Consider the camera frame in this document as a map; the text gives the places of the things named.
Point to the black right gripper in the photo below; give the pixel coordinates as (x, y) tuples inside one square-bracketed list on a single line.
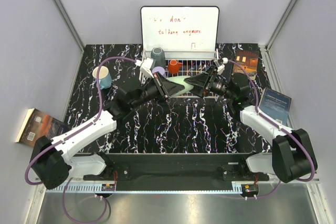
[(200, 85)]

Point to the book with orange windows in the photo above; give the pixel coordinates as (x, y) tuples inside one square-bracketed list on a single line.
[(248, 60)]

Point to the purple cup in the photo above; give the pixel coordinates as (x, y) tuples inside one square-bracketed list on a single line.
[(160, 70)]

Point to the white slotted cable duct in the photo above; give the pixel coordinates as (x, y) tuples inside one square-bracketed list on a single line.
[(86, 188)]

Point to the green cup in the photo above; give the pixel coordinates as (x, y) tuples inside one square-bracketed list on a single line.
[(181, 80)]

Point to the light blue mug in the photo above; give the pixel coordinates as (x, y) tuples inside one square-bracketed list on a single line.
[(105, 80)]

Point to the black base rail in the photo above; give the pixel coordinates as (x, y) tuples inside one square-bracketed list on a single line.
[(174, 173)]

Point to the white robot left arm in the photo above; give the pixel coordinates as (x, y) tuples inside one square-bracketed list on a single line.
[(55, 160)]

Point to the white wire dish rack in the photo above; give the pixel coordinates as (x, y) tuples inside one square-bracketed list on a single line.
[(194, 61)]

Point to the orange mug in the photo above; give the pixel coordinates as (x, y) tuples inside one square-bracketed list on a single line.
[(174, 66)]

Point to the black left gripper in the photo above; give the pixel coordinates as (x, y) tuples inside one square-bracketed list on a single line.
[(170, 87)]

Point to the dark book orange sky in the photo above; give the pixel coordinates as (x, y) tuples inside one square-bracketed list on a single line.
[(37, 124)]

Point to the white whiteboard black frame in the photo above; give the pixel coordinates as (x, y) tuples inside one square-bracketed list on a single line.
[(179, 28)]

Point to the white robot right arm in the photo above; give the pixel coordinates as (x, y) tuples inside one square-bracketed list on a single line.
[(292, 156)]

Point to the grey mug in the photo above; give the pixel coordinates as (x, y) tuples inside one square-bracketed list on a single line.
[(158, 55)]

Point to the blue book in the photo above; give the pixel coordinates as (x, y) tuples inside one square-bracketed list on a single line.
[(276, 105)]

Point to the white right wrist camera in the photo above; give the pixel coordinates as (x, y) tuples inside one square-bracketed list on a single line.
[(220, 64)]

